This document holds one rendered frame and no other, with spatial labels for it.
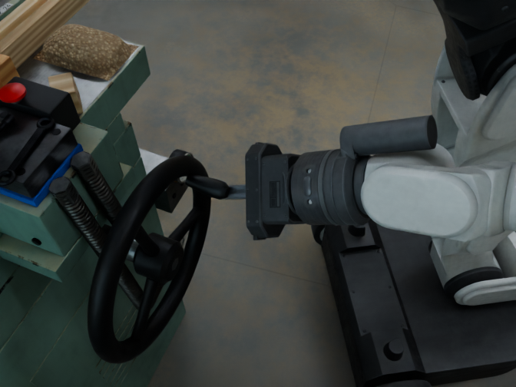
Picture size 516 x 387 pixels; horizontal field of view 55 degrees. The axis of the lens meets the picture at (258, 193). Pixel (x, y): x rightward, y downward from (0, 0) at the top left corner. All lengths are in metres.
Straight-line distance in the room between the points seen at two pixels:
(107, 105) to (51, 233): 0.27
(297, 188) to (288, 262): 1.05
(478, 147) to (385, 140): 0.32
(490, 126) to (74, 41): 0.63
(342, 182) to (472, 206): 0.13
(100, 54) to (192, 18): 1.74
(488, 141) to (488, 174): 0.34
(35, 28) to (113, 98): 0.17
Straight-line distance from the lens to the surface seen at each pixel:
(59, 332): 0.93
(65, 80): 0.76
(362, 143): 0.54
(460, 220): 0.48
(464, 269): 1.29
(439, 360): 1.37
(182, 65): 2.26
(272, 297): 1.55
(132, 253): 0.69
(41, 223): 0.60
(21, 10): 0.91
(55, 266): 0.65
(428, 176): 0.48
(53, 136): 0.60
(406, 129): 0.52
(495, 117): 0.77
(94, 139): 0.64
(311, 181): 0.55
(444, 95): 0.88
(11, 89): 0.64
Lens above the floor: 1.40
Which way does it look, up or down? 53 degrees down
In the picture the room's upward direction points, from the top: straight up
